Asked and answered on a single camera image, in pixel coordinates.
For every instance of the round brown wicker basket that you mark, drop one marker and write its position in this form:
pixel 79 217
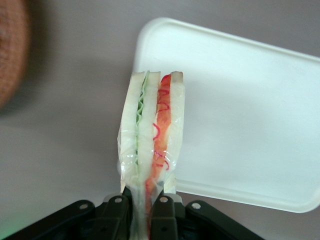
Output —
pixel 11 52

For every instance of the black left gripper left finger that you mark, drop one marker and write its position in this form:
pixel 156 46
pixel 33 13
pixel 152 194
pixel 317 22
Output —
pixel 100 220

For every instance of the plastic-wrapped sandwich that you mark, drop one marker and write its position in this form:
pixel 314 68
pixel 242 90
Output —
pixel 152 130

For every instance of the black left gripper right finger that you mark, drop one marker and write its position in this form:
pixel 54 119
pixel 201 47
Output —
pixel 172 220

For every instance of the white plastic tray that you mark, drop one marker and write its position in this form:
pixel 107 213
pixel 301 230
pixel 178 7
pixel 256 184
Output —
pixel 245 120

